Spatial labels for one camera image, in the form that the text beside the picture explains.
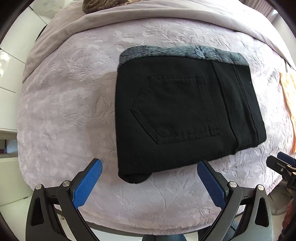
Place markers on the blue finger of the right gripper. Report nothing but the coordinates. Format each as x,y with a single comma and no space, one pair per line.
286,158

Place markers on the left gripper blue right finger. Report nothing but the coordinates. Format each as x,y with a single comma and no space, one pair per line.
256,222

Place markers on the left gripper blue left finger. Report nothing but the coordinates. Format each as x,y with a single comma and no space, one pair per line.
42,220

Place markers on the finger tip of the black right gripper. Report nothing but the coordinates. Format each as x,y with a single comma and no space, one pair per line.
278,166

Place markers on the orange patterned cloth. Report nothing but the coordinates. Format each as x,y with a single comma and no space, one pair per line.
287,81

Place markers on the lilac embossed bed blanket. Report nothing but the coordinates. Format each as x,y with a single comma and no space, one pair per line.
66,118

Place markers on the black pants with patterned trim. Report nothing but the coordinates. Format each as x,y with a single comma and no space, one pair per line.
177,106

